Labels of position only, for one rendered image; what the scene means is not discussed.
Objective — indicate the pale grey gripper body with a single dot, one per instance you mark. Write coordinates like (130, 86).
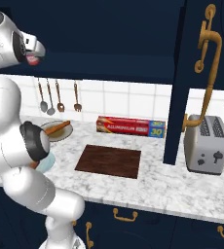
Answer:
(36, 49)

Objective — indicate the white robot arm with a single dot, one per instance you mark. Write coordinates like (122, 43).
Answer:
(7, 149)

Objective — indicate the dark wooden cutting board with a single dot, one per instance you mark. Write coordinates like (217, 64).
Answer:
(109, 161)

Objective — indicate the hanging metal ladle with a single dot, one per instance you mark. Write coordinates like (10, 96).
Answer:
(43, 104)

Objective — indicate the hanging slotted wooden spatula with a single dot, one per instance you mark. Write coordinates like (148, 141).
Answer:
(60, 105)

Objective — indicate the hanging metal spoon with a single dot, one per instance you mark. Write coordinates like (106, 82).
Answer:
(50, 109)

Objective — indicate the dark blue upper cupboard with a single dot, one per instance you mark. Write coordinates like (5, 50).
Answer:
(101, 35)

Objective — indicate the hanging wooden fork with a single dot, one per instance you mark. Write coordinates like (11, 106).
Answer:
(77, 105)

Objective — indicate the long brown pastry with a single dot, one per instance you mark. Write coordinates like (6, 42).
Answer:
(57, 127)

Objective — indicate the beige round plate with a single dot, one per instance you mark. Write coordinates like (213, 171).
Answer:
(63, 133)

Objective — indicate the light blue round plate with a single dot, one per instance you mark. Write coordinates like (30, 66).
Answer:
(48, 162)

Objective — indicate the orange-brown pastry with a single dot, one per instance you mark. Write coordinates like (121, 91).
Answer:
(34, 165)

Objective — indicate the red aluminium foil box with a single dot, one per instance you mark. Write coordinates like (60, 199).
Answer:
(127, 127)

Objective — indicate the dark blue open cupboard door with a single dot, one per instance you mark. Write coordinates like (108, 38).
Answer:
(176, 97)

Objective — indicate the dark blue lower cupboard door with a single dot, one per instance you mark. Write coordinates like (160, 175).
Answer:
(10, 220)

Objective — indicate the silver two-slot toaster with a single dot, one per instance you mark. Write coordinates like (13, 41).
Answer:
(206, 146)

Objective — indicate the dark blue drawer front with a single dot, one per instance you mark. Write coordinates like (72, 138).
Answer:
(140, 231)
(201, 235)

